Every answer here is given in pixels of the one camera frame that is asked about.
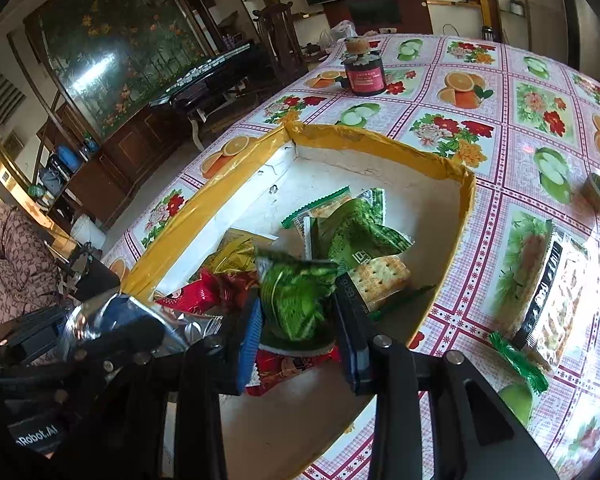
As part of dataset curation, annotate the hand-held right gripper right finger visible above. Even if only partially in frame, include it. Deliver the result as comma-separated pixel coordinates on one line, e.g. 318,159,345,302
330,282,561,480

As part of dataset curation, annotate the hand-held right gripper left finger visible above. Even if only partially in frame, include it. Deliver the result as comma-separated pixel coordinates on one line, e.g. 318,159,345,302
95,291,264,480

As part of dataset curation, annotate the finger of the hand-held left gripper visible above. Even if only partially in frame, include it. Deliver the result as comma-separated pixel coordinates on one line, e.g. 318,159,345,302
0,307,67,362
74,317,167,362

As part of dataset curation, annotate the silver foil snack packet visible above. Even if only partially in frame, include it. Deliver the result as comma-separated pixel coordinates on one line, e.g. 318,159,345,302
62,292,224,357

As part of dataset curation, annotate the red face print snack packet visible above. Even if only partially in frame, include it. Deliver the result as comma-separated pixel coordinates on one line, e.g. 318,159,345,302
245,342,342,397

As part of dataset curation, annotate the dark red snack packet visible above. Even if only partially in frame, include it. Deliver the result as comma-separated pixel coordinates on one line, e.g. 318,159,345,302
200,267,261,312

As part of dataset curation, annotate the red white print snack packet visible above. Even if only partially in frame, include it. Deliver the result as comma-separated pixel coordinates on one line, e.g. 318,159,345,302
154,279,222,317

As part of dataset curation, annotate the gold snack packet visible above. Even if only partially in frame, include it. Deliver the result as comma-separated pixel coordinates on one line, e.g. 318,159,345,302
200,227,277,287

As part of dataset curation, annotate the clear square cracker packet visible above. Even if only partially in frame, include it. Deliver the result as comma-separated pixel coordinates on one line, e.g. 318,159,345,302
337,254,437,322

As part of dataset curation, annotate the dark green snack packet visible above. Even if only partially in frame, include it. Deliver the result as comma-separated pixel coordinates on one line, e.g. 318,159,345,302
305,187,415,272

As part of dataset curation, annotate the green edged cracker packet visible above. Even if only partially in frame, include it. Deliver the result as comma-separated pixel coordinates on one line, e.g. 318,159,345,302
281,185,354,231

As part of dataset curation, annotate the white foam box yellow tape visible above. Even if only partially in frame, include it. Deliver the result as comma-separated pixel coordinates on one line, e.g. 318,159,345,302
122,121,477,480

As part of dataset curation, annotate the person's brown patterned clothing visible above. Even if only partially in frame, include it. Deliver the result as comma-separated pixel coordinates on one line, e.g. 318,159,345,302
0,202,69,312

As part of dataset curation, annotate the white bucket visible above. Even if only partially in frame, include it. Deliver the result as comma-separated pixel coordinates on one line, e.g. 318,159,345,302
70,213,106,249

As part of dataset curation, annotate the green crimped wrapper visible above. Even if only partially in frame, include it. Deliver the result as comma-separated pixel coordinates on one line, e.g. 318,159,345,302
488,332,550,395

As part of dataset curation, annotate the brown wooden sideboard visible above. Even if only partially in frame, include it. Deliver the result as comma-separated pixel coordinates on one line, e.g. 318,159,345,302
39,102,187,232

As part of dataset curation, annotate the blue bag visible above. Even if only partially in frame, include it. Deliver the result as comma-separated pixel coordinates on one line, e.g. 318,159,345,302
55,144,81,171

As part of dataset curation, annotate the large cracker packet black stripe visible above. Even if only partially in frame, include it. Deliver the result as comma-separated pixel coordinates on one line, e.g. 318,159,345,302
495,212,600,377

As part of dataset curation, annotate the floral fruit print tablecloth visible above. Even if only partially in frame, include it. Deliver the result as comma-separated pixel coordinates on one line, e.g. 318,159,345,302
100,32,600,480

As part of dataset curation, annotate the black glossy table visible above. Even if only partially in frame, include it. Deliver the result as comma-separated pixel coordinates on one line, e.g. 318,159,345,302
149,42,266,117

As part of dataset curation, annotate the dark jar red label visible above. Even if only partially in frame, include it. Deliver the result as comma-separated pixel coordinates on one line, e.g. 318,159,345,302
343,53,387,96

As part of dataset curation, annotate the dark wooden chair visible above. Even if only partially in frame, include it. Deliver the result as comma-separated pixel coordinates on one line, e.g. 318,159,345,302
253,2,311,87

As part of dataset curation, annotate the white red plastic bag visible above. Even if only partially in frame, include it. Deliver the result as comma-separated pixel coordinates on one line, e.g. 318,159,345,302
319,20,359,46

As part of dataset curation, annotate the dark wooden tv cabinet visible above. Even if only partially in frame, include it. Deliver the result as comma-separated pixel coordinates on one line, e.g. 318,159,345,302
322,0,434,36

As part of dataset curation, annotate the wall vent grille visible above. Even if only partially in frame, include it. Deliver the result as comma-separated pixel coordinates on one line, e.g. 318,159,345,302
0,74,27,127

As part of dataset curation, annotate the flower wall painting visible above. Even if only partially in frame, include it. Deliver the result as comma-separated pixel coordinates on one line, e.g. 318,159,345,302
24,0,217,137

